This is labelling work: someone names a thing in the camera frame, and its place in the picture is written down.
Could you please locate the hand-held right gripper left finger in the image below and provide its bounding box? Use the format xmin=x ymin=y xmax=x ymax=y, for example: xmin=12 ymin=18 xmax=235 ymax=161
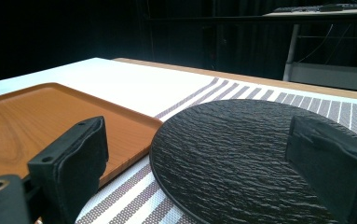
xmin=26 ymin=116 xmax=110 ymax=224

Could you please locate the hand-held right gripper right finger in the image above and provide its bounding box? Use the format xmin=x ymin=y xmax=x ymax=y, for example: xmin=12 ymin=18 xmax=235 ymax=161
xmin=284 ymin=115 xmax=357 ymax=224

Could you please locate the brown wooden tray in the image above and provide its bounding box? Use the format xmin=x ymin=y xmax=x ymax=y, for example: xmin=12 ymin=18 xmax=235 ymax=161
xmin=0 ymin=81 xmax=164 ymax=189

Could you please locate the black slate round plate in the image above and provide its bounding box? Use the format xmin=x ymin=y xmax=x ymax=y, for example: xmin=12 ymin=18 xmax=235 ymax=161
xmin=149 ymin=98 xmax=357 ymax=224

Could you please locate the white striped placemat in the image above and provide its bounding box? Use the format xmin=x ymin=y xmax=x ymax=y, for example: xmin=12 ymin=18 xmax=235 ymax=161
xmin=0 ymin=57 xmax=357 ymax=224

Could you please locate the desk with metal frame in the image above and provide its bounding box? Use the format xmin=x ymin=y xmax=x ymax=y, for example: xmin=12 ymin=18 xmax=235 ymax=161
xmin=262 ymin=7 xmax=357 ymax=93

